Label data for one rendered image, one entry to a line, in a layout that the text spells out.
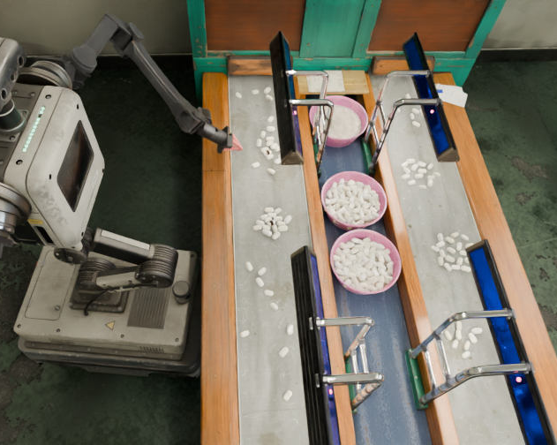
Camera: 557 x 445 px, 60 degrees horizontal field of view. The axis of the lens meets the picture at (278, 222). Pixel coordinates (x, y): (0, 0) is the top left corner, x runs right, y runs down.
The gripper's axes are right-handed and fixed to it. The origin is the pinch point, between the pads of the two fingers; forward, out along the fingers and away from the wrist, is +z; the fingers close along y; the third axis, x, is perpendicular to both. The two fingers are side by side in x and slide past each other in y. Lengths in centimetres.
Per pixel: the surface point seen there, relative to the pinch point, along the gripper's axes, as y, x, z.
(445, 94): 38, -57, 79
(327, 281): -56, -14, 29
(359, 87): 41, -32, 47
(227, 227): -32.8, 9.1, 0.5
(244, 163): -0.5, 5.9, 7.3
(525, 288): -61, -61, 86
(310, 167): -4.3, -13.2, 26.8
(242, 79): 50, 6, 7
